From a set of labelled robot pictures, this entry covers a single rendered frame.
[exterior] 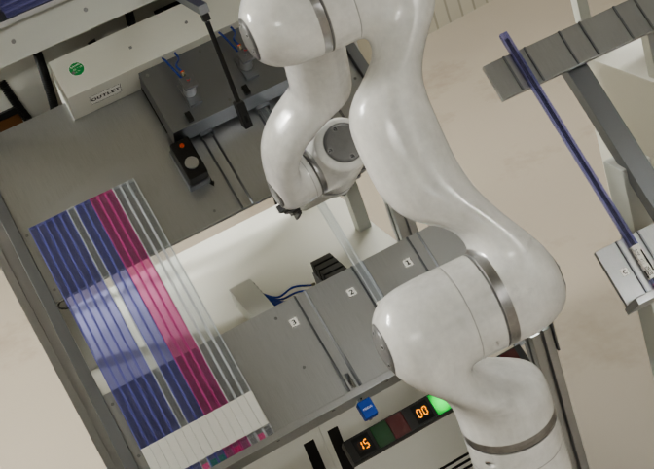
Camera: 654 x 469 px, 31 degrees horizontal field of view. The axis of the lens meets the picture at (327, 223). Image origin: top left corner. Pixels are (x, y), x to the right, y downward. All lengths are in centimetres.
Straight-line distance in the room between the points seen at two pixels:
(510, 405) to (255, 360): 63
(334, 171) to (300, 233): 93
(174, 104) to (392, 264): 46
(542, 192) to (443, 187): 246
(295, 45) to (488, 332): 39
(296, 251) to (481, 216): 127
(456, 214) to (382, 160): 10
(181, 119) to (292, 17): 74
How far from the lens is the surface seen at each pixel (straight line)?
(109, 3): 208
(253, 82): 207
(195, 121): 203
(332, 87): 162
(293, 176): 170
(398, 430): 193
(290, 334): 195
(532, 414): 144
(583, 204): 367
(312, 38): 134
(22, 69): 224
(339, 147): 172
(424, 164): 133
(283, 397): 192
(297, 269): 252
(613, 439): 280
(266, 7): 133
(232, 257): 266
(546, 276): 137
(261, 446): 188
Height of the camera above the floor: 184
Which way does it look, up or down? 27 degrees down
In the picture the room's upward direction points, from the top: 20 degrees counter-clockwise
